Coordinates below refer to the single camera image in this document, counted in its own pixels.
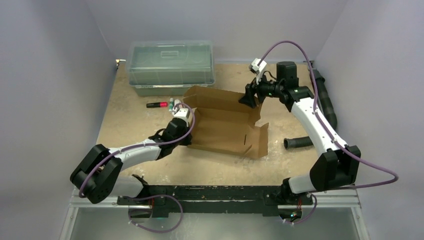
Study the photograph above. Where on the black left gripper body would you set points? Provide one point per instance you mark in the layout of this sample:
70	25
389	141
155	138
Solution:
185	141

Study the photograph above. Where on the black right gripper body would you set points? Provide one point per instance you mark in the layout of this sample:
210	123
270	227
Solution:
252	91

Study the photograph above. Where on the brown cardboard box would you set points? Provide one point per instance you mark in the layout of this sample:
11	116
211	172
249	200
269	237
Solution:
224	125

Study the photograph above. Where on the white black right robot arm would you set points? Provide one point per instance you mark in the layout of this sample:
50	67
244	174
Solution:
336	165

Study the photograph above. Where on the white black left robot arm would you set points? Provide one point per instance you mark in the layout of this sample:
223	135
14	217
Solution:
97	176

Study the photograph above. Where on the green white marker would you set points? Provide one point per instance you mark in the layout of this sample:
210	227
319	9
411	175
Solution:
171	104

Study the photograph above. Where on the red black marker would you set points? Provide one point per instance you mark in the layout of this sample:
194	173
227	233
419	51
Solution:
162	104

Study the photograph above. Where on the clear plastic storage bin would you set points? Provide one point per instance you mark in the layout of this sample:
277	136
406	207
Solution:
169	67

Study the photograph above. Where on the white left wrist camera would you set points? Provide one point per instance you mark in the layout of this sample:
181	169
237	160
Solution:
183	114

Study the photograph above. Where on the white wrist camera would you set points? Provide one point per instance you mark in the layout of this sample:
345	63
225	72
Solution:
183	114
258	67

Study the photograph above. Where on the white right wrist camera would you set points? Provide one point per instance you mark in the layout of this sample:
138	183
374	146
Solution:
258	67

